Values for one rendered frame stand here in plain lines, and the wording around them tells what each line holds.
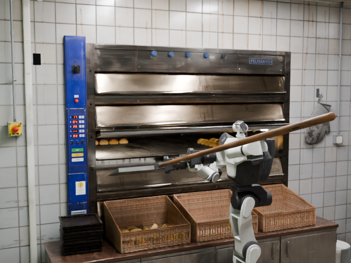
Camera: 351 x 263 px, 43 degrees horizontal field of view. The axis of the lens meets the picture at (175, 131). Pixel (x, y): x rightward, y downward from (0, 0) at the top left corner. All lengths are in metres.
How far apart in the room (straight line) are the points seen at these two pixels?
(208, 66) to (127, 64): 0.73
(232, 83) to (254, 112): 0.35
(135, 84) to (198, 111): 0.62
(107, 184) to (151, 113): 0.69
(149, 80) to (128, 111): 0.31
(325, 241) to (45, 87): 2.65
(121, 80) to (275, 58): 1.50
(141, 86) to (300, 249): 1.90
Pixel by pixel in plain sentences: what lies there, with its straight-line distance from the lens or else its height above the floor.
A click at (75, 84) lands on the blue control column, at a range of 3.49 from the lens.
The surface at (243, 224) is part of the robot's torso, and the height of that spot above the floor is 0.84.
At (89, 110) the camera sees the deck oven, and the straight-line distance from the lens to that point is 3.54.
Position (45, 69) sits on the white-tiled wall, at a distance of 3.49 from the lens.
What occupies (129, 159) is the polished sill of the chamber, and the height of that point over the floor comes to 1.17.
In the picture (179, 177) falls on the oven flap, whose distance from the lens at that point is 3.84.
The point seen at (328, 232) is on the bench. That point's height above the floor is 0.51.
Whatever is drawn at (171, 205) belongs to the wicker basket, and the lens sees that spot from 3.71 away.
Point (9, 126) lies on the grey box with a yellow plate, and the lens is 3.40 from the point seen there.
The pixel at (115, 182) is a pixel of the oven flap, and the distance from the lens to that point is 3.65.
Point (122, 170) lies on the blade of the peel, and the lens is 3.08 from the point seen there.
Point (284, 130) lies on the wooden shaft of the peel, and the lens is 1.79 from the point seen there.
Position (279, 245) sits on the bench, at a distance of 3.85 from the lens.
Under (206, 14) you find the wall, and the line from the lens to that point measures 3.93.
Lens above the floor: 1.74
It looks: 5 degrees down
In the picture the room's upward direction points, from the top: straight up
